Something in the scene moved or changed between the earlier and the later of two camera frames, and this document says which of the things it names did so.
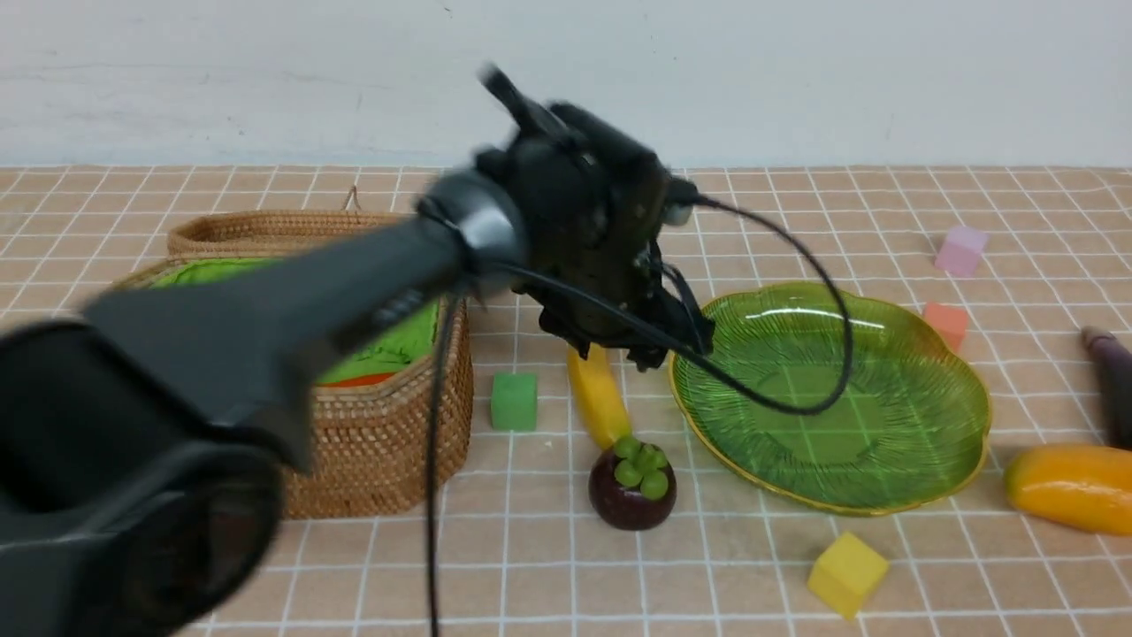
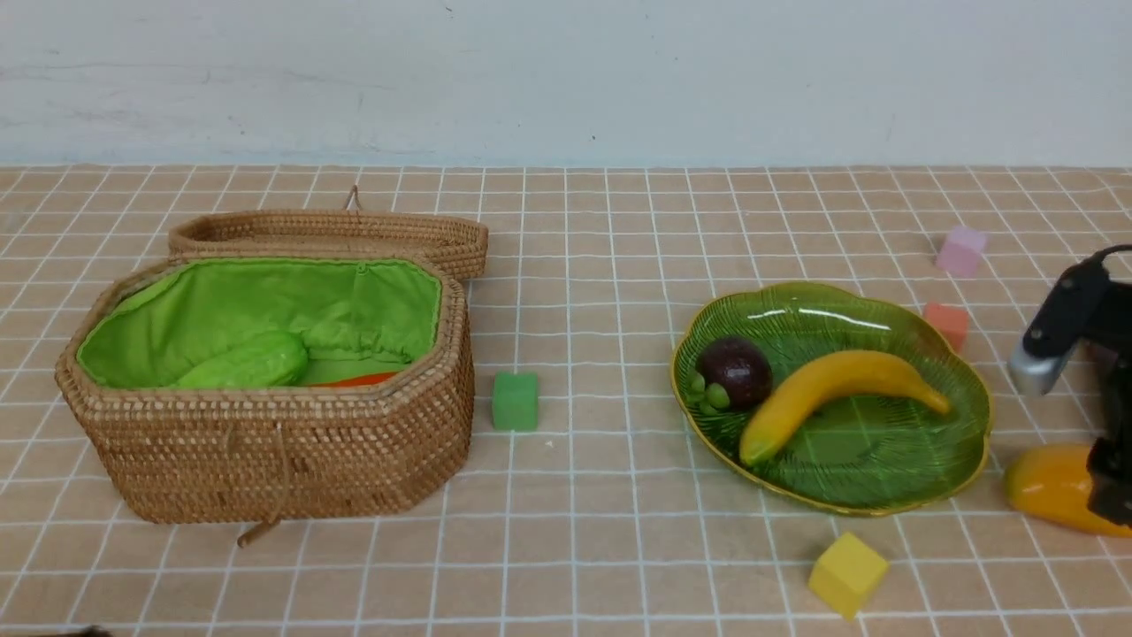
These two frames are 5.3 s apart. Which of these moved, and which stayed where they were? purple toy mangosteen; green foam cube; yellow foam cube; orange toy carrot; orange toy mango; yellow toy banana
Moved: purple toy mangosteen; yellow toy banana
Stayed: orange toy carrot; green foam cube; yellow foam cube; orange toy mango
